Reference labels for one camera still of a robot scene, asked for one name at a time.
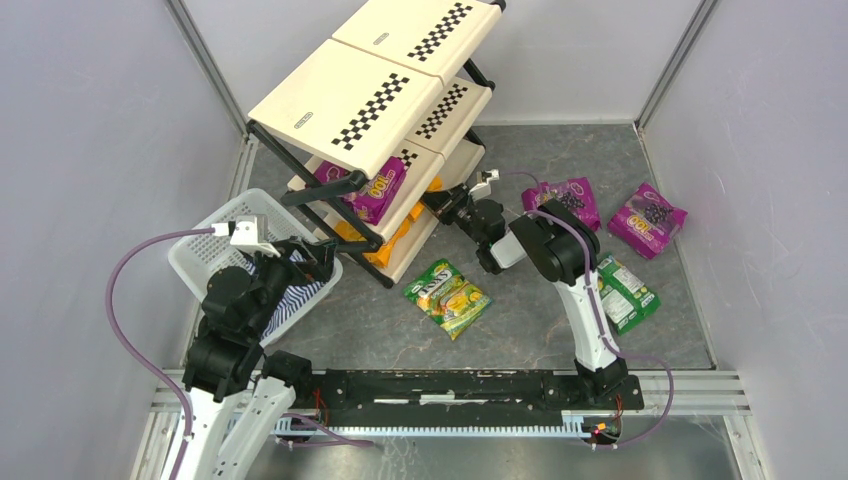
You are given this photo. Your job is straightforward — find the orange candy bag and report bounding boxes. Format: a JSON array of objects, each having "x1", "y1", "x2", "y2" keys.
[
  {"x1": 406, "y1": 176, "x2": 443, "y2": 223},
  {"x1": 334, "y1": 218, "x2": 412, "y2": 268}
]

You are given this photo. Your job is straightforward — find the green yellow candy bag front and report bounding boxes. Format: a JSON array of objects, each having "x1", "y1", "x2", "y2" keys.
[{"x1": 403, "y1": 258, "x2": 493, "y2": 340}]

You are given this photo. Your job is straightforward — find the green candy bag back side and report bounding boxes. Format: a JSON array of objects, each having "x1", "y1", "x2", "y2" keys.
[{"x1": 597, "y1": 253, "x2": 661, "y2": 335}]

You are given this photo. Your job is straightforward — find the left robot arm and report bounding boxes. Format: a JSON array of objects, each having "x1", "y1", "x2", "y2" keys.
[{"x1": 165, "y1": 237, "x2": 336, "y2": 479}]

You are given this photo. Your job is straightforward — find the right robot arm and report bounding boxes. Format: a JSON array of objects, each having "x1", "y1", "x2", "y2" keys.
[{"x1": 421, "y1": 185, "x2": 644, "y2": 410}]

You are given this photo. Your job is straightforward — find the purple candy bag on shelf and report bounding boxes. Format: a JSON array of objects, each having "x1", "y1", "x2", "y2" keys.
[{"x1": 341, "y1": 156, "x2": 408, "y2": 225}]

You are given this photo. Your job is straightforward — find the purple candy bag middle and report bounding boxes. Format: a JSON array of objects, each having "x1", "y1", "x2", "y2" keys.
[{"x1": 521, "y1": 177, "x2": 602, "y2": 232}]

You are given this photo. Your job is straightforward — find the cream checkered three-tier shelf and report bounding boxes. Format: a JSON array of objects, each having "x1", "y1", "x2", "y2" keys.
[{"x1": 247, "y1": 1, "x2": 506, "y2": 288}]

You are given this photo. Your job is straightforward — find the purple candy bag right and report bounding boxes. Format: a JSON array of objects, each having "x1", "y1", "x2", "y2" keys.
[{"x1": 607, "y1": 182, "x2": 688, "y2": 260}]

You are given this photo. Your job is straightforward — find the blue striped cloth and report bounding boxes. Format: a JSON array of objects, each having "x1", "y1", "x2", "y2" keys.
[{"x1": 242, "y1": 253, "x2": 331, "y2": 347}]

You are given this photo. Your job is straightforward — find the white plastic mesh basket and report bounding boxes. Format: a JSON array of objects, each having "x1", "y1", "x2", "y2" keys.
[{"x1": 168, "y1": 188, "x2": 344, "y2": 353}]

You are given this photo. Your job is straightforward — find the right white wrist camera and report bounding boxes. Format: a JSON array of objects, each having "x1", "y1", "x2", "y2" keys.
[{"x1": 469, "y1": 169, "x2": 500, "y2": 201}]

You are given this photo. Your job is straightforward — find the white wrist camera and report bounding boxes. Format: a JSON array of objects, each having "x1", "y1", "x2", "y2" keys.
[
  {"x1": 211, "y1": 214, "x2": 280, "y2": 257},
  {"x1": 469, "y1": 169, "x2": 500, "y2": 201}
]

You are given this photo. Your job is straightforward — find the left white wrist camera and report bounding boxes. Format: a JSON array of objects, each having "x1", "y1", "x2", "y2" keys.
[{"x1": 211, "y1": 214, "x2": 280, "y2": 257}]

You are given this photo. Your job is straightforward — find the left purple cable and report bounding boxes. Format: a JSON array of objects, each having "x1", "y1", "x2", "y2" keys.
[{"x1": 105, "y1": 228, "x2": 220, "y2": 480}]

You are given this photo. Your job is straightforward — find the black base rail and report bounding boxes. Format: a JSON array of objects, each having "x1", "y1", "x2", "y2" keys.
[{"x1": 292, "y1": 370, "x2": 645, "y2": 430}]

